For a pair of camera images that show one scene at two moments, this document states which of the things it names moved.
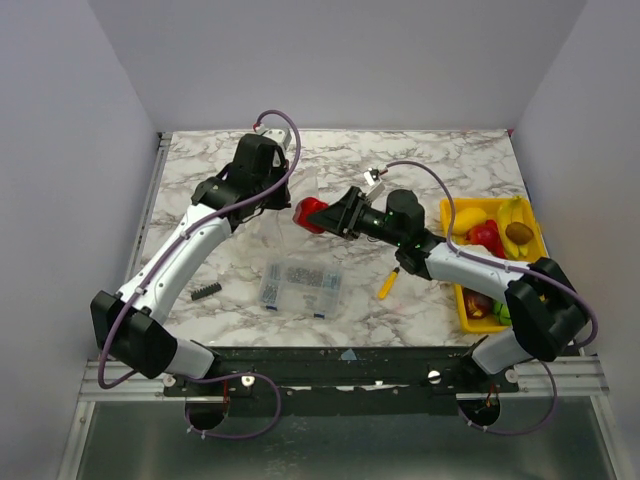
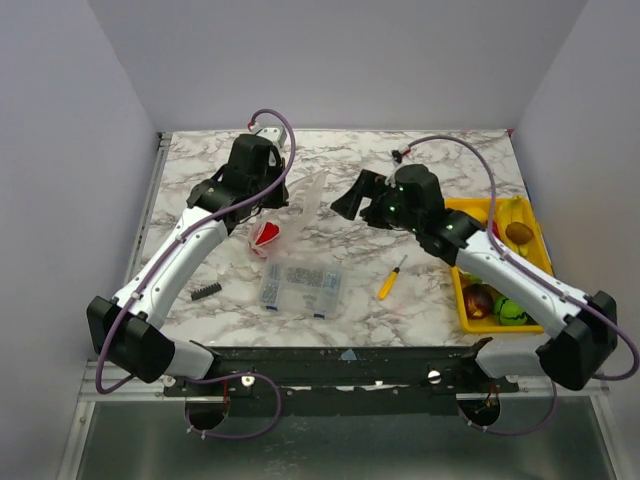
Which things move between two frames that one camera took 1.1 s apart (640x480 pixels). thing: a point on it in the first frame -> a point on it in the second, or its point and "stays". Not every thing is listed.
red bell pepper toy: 305,207 -> 268,232
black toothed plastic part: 208,290 stays
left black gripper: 283,201 stays
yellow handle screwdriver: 388,283 stays
